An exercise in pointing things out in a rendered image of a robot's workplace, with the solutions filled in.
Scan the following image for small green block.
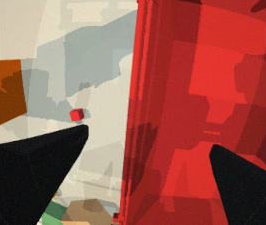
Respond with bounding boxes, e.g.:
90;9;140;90
41;200;68;225

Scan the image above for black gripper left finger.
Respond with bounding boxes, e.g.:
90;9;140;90
0;124;89;225

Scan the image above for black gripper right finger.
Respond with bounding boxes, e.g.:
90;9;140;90
209;144;266;225

